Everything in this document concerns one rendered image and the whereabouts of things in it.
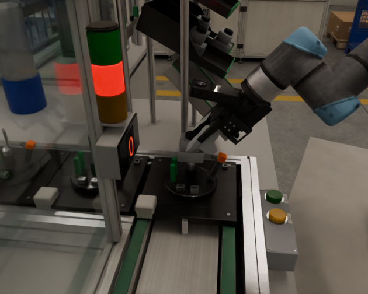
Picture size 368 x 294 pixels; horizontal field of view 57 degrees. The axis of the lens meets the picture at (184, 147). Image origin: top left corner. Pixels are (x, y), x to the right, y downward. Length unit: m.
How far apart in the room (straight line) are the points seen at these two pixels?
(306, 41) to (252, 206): 0.41
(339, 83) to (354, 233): 0.47
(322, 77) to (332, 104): 0.05
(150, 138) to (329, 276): 0.77
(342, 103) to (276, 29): 4.14
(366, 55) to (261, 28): 4.08
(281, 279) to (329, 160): 0.56
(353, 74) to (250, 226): 0.39
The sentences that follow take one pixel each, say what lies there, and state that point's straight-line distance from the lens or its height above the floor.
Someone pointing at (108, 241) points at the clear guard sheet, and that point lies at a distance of 0.75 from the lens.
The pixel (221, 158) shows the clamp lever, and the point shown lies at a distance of 0.83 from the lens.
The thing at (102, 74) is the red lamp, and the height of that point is 1.35.
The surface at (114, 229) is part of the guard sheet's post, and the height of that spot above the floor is 1.00.
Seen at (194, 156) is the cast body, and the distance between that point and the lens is 0.81.
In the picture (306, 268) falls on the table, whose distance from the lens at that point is 0.90.
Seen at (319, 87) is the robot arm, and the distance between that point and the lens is 0.69.
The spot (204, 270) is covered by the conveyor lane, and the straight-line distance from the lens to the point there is 0.78.
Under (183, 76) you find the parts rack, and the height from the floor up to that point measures 1.19.
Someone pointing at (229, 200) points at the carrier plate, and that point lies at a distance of 0.86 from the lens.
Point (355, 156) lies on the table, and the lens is 1.35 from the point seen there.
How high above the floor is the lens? 1.53
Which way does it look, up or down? 33 degrees down
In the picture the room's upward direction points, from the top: straight up
